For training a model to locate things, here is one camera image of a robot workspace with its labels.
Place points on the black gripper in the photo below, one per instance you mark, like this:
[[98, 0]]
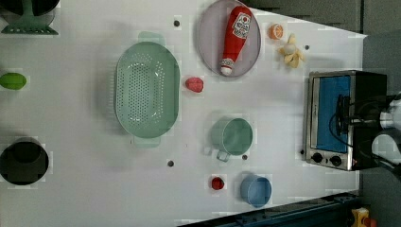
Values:
[[366, 112]]

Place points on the red strawberry toy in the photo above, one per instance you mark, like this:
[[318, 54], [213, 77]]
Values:
[[194, 84]]

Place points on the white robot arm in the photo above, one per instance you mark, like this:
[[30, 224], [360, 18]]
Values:
[[376, 141]]

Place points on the green spatula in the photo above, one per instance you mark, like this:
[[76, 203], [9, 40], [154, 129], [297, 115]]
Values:
[[31, 16]]

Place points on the red plush ketchup bottle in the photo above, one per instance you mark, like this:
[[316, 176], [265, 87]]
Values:
[[236, 34]]

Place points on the peeled banana toy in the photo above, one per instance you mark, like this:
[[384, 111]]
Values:
[[291, 53]]

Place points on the blue plastic cup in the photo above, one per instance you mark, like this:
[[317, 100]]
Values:
[[255, 190]]

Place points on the silver black toaster oven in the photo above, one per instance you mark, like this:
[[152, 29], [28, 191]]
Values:
[[342, 118]]

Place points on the grey round plate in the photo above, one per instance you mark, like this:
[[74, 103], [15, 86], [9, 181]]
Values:
[[211, 34]]

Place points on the orange slice toy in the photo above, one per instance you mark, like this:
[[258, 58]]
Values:
[[276, 32]]

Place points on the green lime toy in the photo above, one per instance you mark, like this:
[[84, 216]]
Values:
[[13, 81]]

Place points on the green measuring cup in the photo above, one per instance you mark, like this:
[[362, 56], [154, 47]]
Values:
[[231, 137]]

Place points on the green oval colander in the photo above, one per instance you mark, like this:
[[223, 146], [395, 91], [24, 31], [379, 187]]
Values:
[[147, 90]]

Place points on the small red tomato toy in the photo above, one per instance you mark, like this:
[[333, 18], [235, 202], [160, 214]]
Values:
[[217, 183]]

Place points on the blue metal table frame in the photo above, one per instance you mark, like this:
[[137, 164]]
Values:
[[329, 211]]

